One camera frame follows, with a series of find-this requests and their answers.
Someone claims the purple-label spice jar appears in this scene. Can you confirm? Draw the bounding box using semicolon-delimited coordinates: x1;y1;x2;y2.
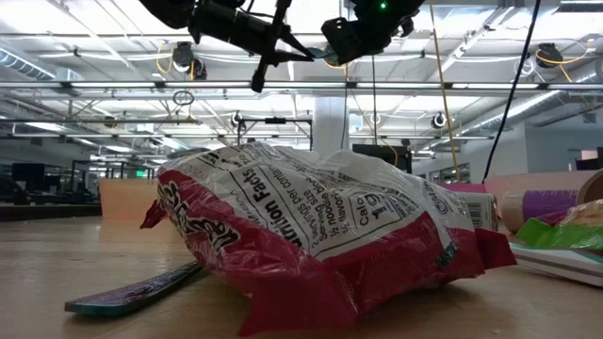
500;189;580;234

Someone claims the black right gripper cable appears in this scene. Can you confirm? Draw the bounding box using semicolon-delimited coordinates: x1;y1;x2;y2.
480;0;543;185

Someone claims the black monitor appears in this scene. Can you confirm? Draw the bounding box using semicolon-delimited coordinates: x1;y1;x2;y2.
351;143;414;176

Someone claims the black background rig frame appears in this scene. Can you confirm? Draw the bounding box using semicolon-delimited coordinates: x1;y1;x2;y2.
236;117;315;153

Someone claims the green chili ramen packet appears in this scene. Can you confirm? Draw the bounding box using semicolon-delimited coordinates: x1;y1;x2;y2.
515;199;603;251

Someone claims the translucent orange tray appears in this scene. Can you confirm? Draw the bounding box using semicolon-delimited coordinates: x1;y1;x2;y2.
98;178;164;222

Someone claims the gold iridescent spoon teal handle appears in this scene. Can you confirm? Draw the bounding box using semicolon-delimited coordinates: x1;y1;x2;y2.
63;261;204;318

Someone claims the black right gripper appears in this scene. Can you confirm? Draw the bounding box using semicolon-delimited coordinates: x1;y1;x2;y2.
320;0;426;66

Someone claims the red plastic tray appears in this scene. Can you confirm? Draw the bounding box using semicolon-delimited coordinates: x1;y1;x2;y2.
436;183;494;195

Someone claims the red white ramen packet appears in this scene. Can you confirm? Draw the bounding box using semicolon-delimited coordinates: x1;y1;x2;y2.
139;140;518;338

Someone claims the black hanging cable reel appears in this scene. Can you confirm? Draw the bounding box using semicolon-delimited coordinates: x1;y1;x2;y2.
170;40;209;82
535;41;565;71

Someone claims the yellow cable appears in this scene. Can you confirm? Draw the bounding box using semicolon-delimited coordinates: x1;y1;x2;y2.
427;0;463;186

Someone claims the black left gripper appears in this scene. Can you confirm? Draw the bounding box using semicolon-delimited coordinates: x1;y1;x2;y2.
187;0;316;94

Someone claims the white-lid spice jar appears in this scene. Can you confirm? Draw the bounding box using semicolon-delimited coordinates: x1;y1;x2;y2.
457;191;499;234

